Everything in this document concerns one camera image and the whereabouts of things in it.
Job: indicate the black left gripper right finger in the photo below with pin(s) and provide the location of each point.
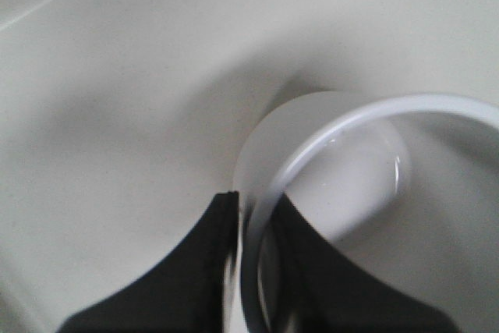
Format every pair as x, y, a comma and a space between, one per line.
321, 290

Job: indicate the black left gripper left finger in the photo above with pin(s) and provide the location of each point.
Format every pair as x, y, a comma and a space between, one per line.
188, 291

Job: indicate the cream rectangular plastic tray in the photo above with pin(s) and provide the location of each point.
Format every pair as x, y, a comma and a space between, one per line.
121, 118

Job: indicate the white smiley mug black handle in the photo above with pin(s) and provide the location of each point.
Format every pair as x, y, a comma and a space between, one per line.
405, 187

